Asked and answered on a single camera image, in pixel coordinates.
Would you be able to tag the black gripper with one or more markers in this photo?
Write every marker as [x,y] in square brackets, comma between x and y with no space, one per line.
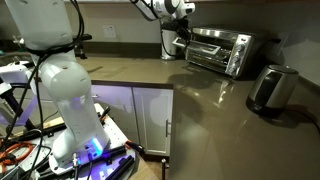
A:
[182,26]

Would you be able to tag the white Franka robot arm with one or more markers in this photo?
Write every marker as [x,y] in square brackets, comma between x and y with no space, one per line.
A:
[70,100]

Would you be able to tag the silver oven knob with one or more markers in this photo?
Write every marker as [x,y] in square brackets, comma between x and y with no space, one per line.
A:
[239,47]
[235,59]
[232,69]

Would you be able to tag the stainless steel toaster oven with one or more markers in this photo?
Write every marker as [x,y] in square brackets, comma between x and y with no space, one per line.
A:
[246,56]

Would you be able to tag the white lower cabinet door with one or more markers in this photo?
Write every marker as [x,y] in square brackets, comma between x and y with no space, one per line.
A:
[113,110]
[151,120]

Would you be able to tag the white paper towel roll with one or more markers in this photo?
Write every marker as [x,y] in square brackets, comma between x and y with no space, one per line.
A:
[168,48]

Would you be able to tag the stainless steel electric kettle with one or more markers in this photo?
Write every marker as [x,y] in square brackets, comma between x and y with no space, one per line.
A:
[271,88]

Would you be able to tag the black hand tool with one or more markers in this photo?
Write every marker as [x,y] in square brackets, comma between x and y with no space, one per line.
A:
[105,113]

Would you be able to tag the white perforated robot table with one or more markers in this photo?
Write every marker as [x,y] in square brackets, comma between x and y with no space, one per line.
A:
[115,133]

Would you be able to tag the orange black clamp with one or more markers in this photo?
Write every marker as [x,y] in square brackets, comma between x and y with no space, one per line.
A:
[135,147]

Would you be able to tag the wooden strip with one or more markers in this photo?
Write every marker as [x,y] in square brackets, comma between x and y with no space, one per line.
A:
[53,122]

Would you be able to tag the white box device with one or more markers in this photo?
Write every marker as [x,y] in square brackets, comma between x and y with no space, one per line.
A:
[13,71]

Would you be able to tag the white wall outlet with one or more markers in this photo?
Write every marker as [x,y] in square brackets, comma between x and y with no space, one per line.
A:
[109,31]

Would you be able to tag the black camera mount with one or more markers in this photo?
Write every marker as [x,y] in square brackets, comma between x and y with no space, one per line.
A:
[81,50]

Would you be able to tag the black metal post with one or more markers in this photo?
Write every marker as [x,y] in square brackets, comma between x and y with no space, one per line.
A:
[163,170]

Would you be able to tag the black aluminium rail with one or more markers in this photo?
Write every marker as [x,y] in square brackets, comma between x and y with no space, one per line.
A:
[121,166]
[111,153]

